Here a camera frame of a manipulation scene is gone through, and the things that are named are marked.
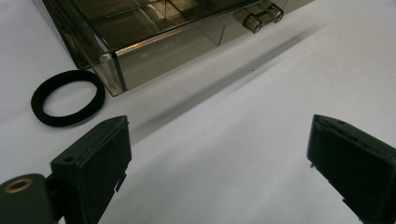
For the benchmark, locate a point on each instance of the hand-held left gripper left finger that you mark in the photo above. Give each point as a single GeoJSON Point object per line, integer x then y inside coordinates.
{"type": "Point", "coordinates": [93, 168]}

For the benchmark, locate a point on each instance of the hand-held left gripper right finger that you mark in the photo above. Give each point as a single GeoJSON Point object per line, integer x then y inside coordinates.
{"type": "Point", "coordinates": [355, 165]}

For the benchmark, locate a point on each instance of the smoky transparent plastic drawer box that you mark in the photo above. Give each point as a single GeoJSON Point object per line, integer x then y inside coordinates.
{"type": "Point", "coordinates": [149, 46]}

